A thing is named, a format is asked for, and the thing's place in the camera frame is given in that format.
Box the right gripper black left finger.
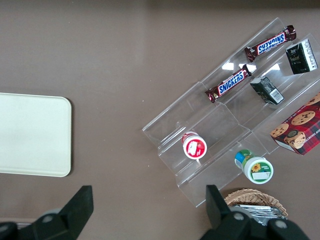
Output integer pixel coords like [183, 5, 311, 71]
[0, 184, 95, 240]

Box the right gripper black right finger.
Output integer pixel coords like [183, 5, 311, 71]
[199, 184, 311, 240]

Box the light wicker basket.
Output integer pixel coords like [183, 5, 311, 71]
[223, 188, 289, 218]

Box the aluminium foil tray stack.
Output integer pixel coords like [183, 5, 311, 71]
[231, 204, 288, 226]

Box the cream rectangular plastic tray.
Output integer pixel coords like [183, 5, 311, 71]
[0, 92, 73, 178]

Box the green lidded yogurt cup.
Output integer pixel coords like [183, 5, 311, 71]
[234, 149, 274, 185]

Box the red strawberry yogurt cup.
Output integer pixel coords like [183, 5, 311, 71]
[181, 131, 208, 160]

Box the clear acrylic stepped display stand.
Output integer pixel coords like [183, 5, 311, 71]
[141, 16, 320, 209]

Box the red plaid cookie box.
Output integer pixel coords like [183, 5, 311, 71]
[269, 91, 320, 156]

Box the Snickers chocolate bar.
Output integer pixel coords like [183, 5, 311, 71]
[244, 24, 298, 63]
[204, 63, 253, 104]

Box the small black-white carton upper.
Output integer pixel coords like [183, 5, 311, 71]
[249, 75, 285, 106]

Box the small black-white carton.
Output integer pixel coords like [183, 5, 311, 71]
[285, 38, 319, 75]
[249, 75, 285, 106]

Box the small black-white carton lower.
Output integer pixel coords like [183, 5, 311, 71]
[285, 38, 319, 75]

